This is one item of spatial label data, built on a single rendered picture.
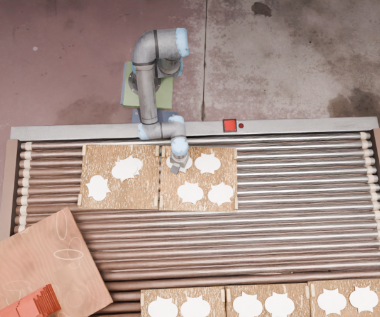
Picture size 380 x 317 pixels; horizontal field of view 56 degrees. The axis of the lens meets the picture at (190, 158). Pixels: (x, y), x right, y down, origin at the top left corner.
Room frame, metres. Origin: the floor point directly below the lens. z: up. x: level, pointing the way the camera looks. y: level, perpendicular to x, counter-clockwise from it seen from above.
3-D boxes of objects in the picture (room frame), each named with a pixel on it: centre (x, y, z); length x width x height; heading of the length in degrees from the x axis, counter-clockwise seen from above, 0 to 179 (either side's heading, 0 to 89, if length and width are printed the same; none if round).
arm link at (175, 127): (0.57, 0.10, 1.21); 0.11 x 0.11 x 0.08; 15
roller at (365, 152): (0.53, -0.06, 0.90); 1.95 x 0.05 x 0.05; 100
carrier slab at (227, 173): (0.41, -0.06, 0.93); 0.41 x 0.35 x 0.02; 97
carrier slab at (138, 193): (0.36, 0.36, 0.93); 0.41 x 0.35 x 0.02; 98
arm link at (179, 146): (0.48, 0.05, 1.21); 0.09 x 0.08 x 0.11; 15
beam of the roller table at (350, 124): (0.70, -0.03, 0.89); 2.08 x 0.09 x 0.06; 100
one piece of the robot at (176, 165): (0.46, 0.06, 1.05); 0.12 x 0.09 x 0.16; 165
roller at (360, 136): (0.63, -0.04, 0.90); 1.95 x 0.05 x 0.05; 100
